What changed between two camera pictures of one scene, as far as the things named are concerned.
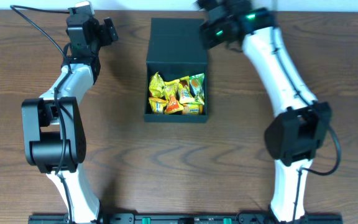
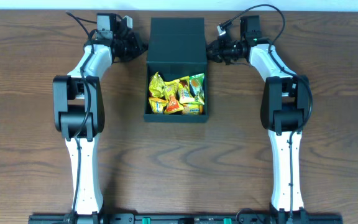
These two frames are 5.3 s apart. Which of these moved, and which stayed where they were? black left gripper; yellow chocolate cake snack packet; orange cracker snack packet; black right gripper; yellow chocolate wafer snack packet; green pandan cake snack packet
Moved: black left gripper; black right gripper
Stayed: yellow chocolate cake snack packet; yellow chocolate wafer snack packet; green pandan cake snack packet; orange cracker snack packet
